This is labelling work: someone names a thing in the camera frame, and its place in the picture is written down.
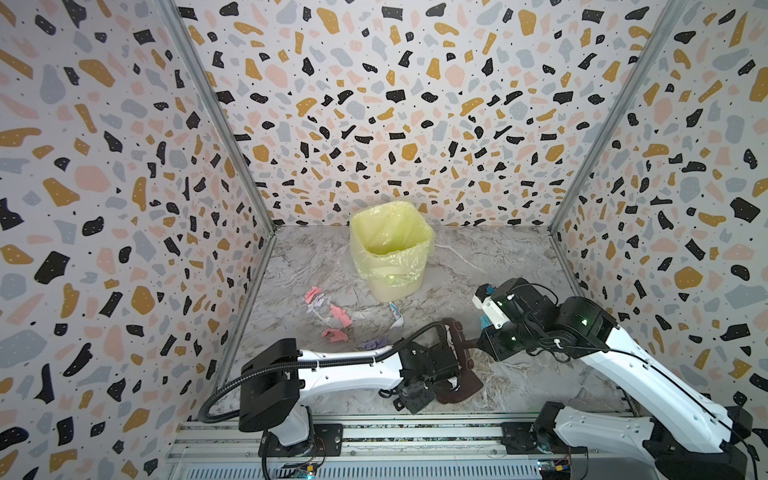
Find dark brown plastic dustpan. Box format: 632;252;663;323
435;318;483;404

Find pink paper scrap upper left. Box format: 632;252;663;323
330;304;353;328

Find pink paper scrap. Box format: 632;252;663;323
322;329;349;343
330;304;353;328

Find cream bin with green bag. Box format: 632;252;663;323
350;201;435;303

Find white blue paper scrap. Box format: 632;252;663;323
388;302;404;329

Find left aluminium corner post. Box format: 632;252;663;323
157;0;277;234

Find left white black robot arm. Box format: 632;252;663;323
238;339;462;448

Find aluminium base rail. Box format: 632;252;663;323
158;413;659;479

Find purple paper scrap centre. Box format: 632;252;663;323
358;337;390;351

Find right aluminium corner post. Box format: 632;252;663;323
548;0;688;234

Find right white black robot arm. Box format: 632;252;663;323
473;278;758;479

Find aluminium corner post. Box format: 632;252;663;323
157;0;277;234
548;0;688;234

